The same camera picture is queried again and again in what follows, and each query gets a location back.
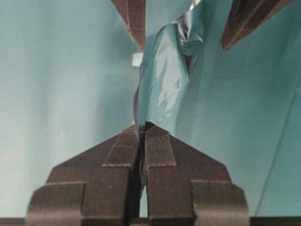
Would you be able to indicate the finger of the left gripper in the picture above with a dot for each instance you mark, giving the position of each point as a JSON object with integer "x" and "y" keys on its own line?
{"x": 246, "y": 15}
{"x": 133, "y": 13}

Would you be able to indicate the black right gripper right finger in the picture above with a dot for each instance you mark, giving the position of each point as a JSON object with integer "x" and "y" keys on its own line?
{"x": 185, "y": 187}

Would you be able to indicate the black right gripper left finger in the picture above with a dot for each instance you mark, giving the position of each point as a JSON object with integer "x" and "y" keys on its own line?
{"x": 99, "y": 187}

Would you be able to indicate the silver zip bag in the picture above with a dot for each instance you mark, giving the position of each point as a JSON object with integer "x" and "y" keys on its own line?
{"x": 167, "y": 66}

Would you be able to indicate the clear tape piece upper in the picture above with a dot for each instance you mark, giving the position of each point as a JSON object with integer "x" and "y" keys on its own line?
{"x": 137, "y": 59}

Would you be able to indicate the teal table cloth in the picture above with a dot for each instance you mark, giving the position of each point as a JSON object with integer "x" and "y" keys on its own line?
{"x": 67, "y": 81}

